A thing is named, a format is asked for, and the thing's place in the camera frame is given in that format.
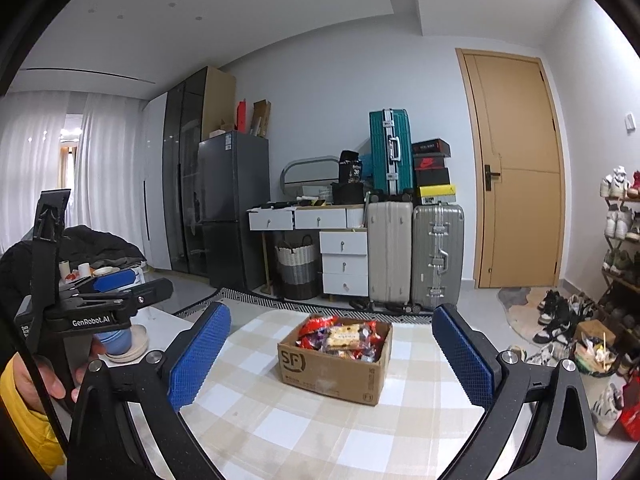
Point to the white drawer desk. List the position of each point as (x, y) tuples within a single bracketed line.
[(339, 234)]

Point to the yellow sleeve forearm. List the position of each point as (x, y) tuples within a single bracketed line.
[(32, 426)]

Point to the shoe rack with shoes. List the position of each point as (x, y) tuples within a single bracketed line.
[(619, 305)]

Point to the left hand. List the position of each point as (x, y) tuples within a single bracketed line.
[(26, 388)]

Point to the black refrigerator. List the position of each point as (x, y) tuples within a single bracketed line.
[(233, 177)]

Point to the red white snack packet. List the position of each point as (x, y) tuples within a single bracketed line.
[(312, 334)]

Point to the woven laundry basket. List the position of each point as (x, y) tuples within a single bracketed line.
[(299, 269)]

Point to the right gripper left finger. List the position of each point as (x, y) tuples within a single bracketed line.
[(104, 439)]

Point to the clear cookie packet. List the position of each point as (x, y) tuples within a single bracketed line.
[(344, 337)]

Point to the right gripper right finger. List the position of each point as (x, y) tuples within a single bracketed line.
[(559, 442)]

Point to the beige suitcase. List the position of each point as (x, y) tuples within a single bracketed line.
[(389, 227)]

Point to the teal suitcase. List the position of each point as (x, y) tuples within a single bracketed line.
[(390, 142)]

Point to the silver suitcase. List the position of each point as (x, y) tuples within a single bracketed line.
[(437, 255)]

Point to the checkered tablecloth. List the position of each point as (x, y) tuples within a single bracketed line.
[(253, 426)]

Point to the wooden door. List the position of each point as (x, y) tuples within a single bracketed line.
[(519, 166)]

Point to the black glass cabinet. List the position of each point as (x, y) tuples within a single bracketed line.
[(194, 108)]

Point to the stacked shoe boxes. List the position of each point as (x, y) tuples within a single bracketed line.
[(430, 174)]

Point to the SF cardboard box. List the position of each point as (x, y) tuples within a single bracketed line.
[(349, 375)]

